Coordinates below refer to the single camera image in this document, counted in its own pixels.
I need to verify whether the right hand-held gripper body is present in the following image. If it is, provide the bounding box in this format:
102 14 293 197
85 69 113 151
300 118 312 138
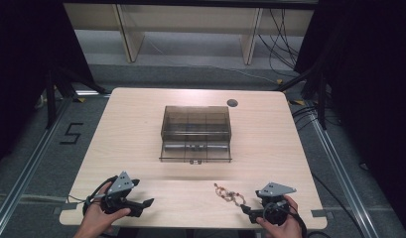
255 181 298 227

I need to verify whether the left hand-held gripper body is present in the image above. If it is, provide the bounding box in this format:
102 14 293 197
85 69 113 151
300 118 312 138
100 171 136 215

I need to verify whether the beaded necklace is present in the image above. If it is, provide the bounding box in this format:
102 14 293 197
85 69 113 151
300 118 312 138
212 182 247 208

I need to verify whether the transparent brown jewellery box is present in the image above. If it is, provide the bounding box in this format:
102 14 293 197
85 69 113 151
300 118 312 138
158 105 233 166

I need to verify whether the person's right hand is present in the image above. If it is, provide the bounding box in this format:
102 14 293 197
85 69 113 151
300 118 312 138
255 194 304 238

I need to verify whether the person's left hand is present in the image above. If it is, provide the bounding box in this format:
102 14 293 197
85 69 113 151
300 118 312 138
81 180 132 236

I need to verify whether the black tape floor mark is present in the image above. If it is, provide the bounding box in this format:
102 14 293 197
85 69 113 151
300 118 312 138
60 122 84 146

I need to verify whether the black metal stand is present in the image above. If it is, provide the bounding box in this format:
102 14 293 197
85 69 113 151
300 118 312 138
274 62 329 131
44 65 107 130

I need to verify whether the black curtain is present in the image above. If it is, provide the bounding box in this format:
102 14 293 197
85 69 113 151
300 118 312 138
293 0 406 229
0 0 95 170

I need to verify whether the light wooden shelf unit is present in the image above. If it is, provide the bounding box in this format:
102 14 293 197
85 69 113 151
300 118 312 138
63 2 316 65

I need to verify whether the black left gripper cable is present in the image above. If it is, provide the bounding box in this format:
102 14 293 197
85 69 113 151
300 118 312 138
67 175 119 217

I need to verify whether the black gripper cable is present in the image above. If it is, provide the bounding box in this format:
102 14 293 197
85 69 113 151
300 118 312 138
262 200 335 238
67 175 119 217

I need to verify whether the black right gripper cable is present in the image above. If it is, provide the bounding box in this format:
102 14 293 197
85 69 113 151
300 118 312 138
262 200 335 238

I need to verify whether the aluminium floor rail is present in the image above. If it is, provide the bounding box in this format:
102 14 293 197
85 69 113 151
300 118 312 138
306 108 381 238
0 93 75 236

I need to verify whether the bundle of black cables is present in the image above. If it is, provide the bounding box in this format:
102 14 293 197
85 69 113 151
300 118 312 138
257 7 302 79

